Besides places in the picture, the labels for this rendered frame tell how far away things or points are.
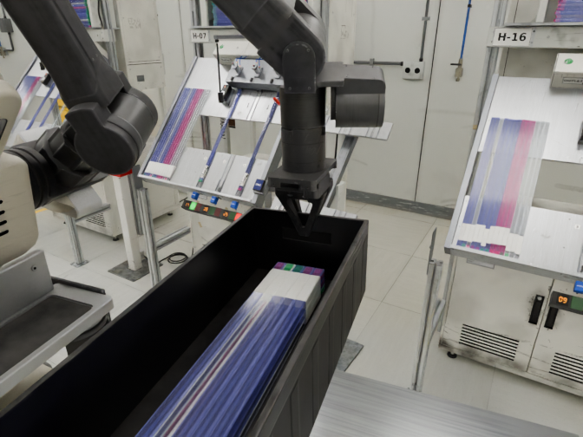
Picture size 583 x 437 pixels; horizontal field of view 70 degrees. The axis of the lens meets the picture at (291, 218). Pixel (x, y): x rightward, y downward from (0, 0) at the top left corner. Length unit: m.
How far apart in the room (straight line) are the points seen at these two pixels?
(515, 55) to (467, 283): 0.92
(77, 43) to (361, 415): 0.65
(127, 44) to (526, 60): 2.29
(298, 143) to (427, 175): 2.99
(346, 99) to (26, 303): 0.47
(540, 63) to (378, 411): 1.52
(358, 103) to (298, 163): 0.10
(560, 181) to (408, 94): 1.21
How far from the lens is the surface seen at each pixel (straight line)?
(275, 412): 0.31
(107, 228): 3.17
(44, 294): 0.65
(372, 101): 0.51
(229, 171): 1.87
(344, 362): 1.99
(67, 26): 0.56
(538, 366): 2.03
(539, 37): 1.78
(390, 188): 3.59
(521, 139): 1.64
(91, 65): 0.57
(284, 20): 0.46
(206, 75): 2.28
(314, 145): 0.52
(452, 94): 3.33
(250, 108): 2.00
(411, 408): 0.77
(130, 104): 0.61
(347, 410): 0.75
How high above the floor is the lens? 1.36
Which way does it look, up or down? 24 degrees down
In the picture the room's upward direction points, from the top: straight up
